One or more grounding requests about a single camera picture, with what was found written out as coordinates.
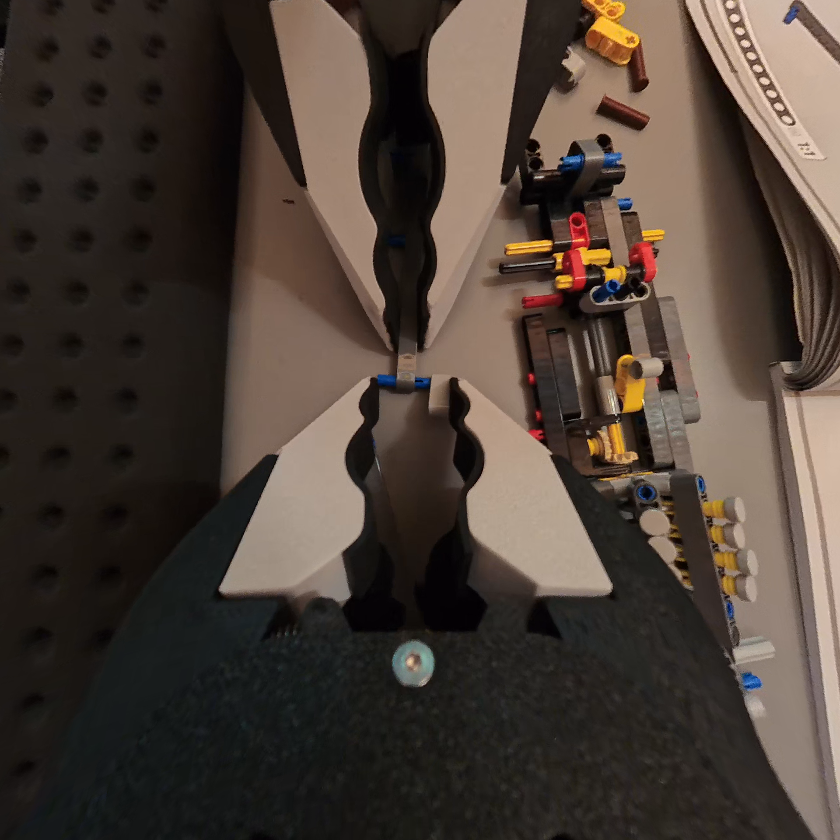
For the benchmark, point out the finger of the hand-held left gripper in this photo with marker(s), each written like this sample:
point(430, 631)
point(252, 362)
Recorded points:
point(472, 131)
point(328, 131)

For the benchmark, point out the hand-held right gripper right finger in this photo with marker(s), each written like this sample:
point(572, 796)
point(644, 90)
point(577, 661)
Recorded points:
point(525, 525)

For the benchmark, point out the yellow lego connector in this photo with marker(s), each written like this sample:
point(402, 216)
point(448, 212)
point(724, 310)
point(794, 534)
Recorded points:
point(610, 26)

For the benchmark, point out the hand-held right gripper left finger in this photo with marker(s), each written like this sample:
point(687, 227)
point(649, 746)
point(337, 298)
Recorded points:
point(295, 525)

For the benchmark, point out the long dark grey lego beam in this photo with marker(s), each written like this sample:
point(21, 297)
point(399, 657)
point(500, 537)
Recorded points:
point(407, 328)

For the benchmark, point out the open instruction booklet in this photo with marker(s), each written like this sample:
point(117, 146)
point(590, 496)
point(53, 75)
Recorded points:
point(787, 197)

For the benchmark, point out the partly built lego chassis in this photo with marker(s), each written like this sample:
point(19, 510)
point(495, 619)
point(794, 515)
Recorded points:
point(590, 367)

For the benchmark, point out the brown lego pin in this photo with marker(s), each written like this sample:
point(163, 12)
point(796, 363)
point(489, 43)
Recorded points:
point(623, 110)
point(640, 69)

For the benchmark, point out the black dimpled mat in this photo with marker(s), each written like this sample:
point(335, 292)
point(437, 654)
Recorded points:
point(98, 328)

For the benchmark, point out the small light grey lego piece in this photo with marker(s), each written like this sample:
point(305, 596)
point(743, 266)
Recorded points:
point(441, 397)

